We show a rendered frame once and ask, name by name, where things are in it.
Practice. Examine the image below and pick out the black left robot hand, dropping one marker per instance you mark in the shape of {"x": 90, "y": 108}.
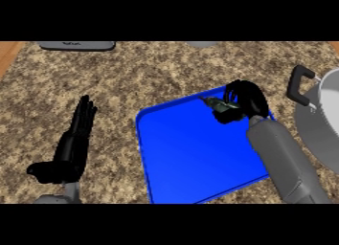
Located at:
{"x": 76, "y": 140}

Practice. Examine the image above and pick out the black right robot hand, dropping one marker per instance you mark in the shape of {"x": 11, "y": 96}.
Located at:
{"x": 245, "y": 97}

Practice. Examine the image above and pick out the dark eggplant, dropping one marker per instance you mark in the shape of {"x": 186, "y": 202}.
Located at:
{"x": 217, "y": 104}

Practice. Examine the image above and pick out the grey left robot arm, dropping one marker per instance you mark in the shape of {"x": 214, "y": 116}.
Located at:
{"x": 64, "y": 194}

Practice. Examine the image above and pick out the blue tray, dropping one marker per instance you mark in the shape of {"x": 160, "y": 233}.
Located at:
{"x": 201, "y": 153}

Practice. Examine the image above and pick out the grey round object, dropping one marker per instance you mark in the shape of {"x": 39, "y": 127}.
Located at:
{"x": 201, "y": 44}

